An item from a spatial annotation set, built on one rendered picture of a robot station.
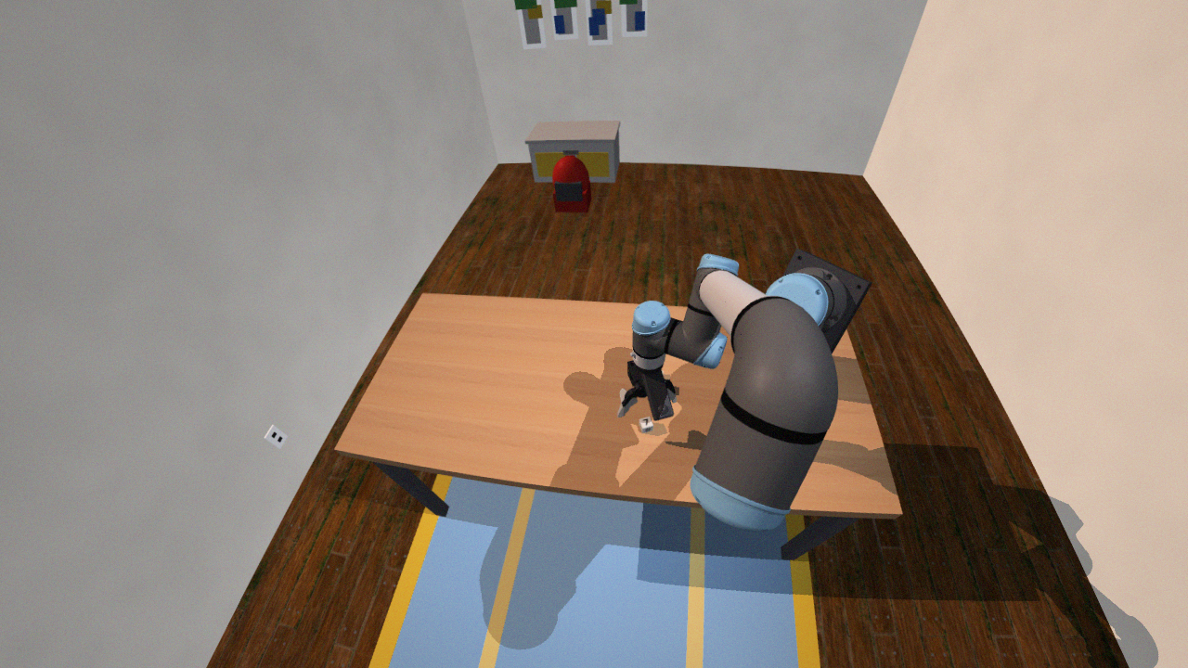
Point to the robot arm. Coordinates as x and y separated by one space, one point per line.
781 393

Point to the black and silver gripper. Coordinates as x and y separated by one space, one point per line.
629 398

